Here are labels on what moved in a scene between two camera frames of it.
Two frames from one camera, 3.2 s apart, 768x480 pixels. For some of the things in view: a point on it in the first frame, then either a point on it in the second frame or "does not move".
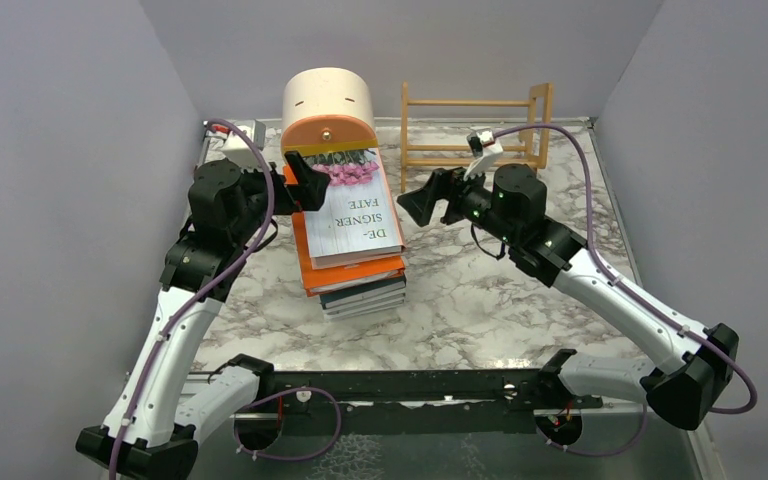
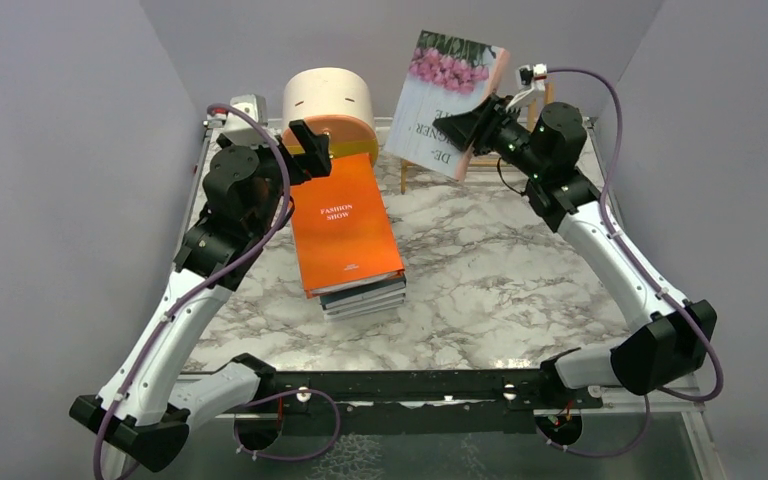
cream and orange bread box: [327, 110] does not move
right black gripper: [442, 183] → [478, 125]
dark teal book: [352, 295] does not move
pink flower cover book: [357, 221] → [447, 76]
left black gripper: [307, 195] → [314, 148]
